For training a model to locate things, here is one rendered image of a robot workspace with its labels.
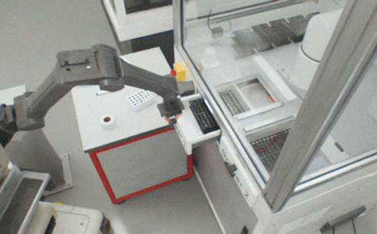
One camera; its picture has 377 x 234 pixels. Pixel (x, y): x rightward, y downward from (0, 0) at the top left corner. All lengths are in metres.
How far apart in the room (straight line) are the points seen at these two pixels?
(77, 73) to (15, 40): 3.07
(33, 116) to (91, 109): 0.70
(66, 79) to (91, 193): 1.62
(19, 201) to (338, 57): 1.01
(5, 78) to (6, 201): 2.29
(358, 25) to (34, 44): 3.33
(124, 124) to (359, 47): 1.21
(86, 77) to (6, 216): 0.59
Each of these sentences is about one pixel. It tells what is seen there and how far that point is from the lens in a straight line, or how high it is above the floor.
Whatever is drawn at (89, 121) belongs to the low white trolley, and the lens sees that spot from 1.63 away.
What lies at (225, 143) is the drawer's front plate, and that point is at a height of 0.93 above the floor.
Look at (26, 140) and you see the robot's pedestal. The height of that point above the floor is 0.57.
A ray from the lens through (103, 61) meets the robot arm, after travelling 0.76.
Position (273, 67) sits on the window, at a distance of 0.85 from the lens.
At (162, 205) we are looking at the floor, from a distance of 2.15.
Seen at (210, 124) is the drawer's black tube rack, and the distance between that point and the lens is 1.36.
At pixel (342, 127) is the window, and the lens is 0.84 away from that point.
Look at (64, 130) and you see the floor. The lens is 2.66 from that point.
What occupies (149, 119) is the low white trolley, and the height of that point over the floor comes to 0.76.
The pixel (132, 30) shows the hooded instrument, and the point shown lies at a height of 0.86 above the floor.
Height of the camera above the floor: 1.97
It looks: 51 degrees down
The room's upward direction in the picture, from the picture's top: straight up
